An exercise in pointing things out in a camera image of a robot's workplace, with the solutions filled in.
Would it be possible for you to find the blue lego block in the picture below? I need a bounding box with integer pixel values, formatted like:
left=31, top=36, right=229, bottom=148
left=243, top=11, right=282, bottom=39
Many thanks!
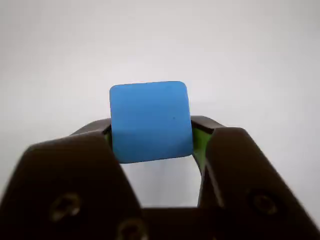
left=109, top=80, right=195, bottom=165

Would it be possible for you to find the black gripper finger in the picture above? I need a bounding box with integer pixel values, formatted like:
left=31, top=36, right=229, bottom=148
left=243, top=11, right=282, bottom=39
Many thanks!
left=190, top=115, right=320, bottom=240
left=0, top=118, right=149, bottom=240

